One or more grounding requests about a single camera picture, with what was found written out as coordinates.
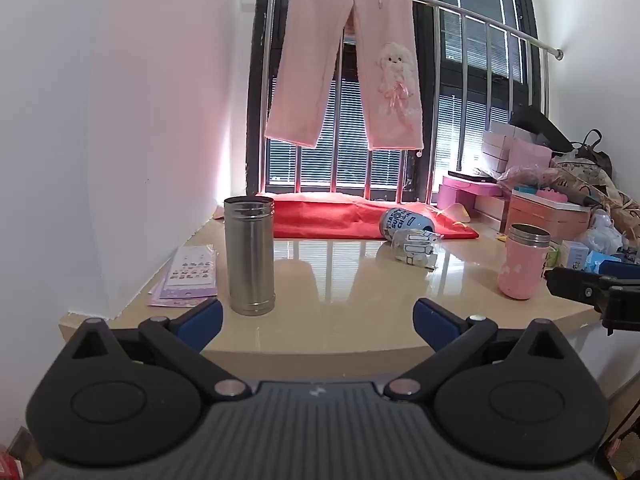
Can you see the purple sticker sheets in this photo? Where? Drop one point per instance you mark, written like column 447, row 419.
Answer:
column 187, row 275

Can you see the small white carton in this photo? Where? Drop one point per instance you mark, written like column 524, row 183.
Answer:
column 574, row 254

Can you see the clear printed glass cup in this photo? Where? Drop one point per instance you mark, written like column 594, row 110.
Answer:
column 414, row 249

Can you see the teal and pink toy bricks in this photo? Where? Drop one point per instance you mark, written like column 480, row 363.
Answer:
column 542, row 195

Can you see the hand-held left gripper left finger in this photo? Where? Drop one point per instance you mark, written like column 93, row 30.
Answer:
column 201, row 324

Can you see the red cloth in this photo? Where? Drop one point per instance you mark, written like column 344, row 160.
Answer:
column 320, row 217

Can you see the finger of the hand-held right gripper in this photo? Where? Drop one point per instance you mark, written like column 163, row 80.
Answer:
column 575, row 284

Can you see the black flat case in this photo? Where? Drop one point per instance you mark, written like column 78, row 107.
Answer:
column 472, row 176

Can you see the metal window railing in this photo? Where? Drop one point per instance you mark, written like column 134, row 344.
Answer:
column 450, row 7

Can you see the printed beige bag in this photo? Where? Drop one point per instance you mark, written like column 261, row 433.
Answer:
column 610, row 195

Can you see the wrapped dried bouquet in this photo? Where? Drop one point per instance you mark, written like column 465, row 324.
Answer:
column 525, row 180

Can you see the black bag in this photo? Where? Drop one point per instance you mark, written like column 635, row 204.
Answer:
column 537, row 125

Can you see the yellow shell-shaped item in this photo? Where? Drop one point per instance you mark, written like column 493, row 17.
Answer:
column 459, row 214

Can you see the red packet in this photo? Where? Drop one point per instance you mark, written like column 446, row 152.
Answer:
column 10, row 462

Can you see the clear plastic bag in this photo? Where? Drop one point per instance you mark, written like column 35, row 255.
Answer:
column 602, row 230

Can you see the pink plastic stand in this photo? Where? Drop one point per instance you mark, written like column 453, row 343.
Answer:
column 465, row 192

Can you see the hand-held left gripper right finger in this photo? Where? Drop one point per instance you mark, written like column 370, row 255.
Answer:
column 434, row 324

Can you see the pink cup with steel rim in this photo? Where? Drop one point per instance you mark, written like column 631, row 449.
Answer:
column 522, row 267

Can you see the stack of white boxes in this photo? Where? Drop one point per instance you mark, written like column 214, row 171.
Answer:
column 500, row 150

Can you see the light blue packet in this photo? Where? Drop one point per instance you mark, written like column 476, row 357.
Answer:
column 602, row 259

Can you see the pink storage box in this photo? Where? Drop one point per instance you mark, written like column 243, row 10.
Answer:
column 545, row 220

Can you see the brown handbag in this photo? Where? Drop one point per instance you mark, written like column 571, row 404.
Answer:
column 595, row 152

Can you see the stainless steel cup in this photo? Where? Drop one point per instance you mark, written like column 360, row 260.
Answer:
column 249, row 255

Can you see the pink pants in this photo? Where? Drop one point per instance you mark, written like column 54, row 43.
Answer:
column 390, row 85

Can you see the pink gift bag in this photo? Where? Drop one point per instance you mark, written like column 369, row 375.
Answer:
column 530, row 156

